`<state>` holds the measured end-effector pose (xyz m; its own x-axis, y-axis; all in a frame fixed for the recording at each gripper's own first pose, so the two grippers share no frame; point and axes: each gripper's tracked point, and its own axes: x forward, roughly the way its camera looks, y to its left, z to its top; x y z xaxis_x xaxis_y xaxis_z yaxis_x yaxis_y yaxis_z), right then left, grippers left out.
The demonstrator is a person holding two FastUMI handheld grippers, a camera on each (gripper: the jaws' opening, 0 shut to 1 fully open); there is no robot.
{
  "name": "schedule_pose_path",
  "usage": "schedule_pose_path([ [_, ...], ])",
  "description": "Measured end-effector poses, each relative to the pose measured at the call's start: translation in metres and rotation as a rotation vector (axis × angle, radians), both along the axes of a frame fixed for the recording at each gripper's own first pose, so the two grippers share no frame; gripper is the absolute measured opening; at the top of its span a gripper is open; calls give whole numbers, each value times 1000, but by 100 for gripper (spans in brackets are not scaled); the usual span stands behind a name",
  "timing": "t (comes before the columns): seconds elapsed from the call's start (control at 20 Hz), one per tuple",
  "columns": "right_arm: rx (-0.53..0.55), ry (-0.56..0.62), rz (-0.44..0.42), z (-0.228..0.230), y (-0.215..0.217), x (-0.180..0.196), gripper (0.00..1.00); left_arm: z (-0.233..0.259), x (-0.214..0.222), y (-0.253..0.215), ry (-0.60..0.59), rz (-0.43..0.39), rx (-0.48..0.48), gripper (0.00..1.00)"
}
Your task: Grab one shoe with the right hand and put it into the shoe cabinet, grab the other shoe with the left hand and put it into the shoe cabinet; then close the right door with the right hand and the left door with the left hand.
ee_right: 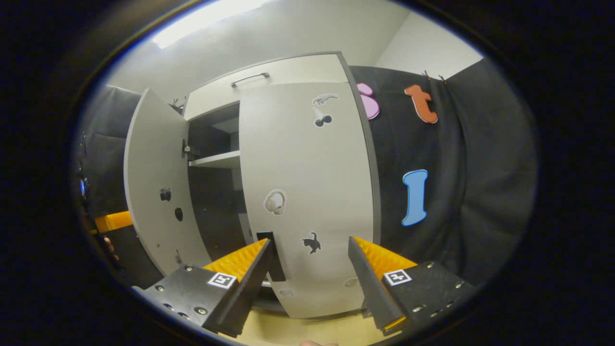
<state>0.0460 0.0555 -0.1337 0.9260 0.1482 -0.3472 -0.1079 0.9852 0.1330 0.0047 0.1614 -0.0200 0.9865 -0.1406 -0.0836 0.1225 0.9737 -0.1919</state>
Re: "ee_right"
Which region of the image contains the grey shoe cabinet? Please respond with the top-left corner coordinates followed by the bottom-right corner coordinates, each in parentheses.
top-left (123, 52), bottom-right (382, 319)

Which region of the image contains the grey cabinet drawer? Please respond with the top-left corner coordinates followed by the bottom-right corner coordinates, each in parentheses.
top-left (184, 54), bottom-right (349, 121)

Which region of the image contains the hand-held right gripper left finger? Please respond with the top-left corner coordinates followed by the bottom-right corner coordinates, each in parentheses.
top-left (132, 238), bottom-right (273, 338)

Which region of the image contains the black drawer handle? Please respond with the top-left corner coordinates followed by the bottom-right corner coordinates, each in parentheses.
top-left (230, 73), bottom-right (270, 87)

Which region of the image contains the black backdrop cloth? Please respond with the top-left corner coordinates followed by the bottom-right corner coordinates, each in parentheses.
top-left (79, 58), bottom-right (538, 289)

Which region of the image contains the grey cabinet shelf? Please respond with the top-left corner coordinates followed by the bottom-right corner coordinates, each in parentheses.
top-left (189, 150), bottom-right (241, 169)

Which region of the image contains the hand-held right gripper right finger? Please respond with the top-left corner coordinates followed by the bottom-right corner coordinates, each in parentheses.
top-left (348, 235), bottom-right (477, 336)

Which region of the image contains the grey cabinet door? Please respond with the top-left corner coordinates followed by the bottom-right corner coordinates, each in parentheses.
top-left (239, 82), bottom-right (376, 319)
top-left (123, 88), bottom-right (212, 277)

